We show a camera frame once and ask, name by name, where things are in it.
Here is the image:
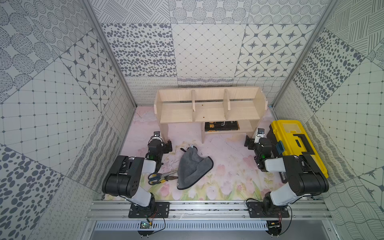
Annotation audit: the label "yellow black toolbox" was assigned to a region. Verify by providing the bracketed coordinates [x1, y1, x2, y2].
[267, 120, 329, 180]

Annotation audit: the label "grey microfibre cloth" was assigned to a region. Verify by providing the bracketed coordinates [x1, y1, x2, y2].
[177, 146, 214, 190]

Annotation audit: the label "aluminium mounting rail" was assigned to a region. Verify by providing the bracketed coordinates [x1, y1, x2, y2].
[85, 200, 332, 221]

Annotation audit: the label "blue handled scissors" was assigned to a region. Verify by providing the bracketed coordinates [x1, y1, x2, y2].
[148, 171, 179, 186]

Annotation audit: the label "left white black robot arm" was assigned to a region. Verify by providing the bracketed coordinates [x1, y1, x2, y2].
[102, 137, 173, 208]

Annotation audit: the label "light wooden bookshelf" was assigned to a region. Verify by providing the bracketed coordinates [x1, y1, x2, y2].
[154, 87, 268, 141]

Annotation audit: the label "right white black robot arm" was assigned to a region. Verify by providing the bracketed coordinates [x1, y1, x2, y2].
[245, 137, 329, 215]

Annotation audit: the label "pink floral table mat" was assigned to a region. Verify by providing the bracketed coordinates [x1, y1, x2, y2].
[104, 105, 289, 202]

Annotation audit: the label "black book on lower shelf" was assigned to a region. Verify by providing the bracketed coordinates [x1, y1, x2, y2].
[205, 121, 240, 132]

